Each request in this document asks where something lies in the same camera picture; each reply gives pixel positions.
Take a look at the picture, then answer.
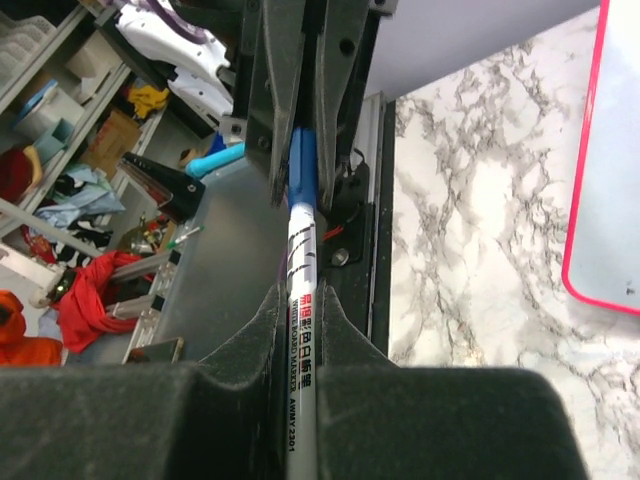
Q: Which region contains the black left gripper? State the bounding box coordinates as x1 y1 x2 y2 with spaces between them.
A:
171 1 397 210

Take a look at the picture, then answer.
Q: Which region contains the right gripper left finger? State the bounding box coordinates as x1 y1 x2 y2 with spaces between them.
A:
1 284 286 479

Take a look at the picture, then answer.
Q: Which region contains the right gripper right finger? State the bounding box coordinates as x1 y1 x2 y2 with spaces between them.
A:
316 284 587 479

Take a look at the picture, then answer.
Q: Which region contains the white blue whiteboard marker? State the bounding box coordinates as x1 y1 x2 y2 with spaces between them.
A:
285 128 318 479

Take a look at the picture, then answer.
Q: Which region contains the pink framed whiteboard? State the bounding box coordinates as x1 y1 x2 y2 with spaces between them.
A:
562 0 639 314

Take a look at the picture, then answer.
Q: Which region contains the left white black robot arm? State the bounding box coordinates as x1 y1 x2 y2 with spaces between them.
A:
119 1 397 214

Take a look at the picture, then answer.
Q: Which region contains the red cloth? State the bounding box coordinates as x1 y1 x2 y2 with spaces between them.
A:
52 251 141 354

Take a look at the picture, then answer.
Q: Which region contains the orange cloth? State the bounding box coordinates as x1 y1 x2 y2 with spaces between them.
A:
0 290 63 367

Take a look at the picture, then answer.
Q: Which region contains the grey storage shelf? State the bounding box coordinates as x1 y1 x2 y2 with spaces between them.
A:
0 0 211 261

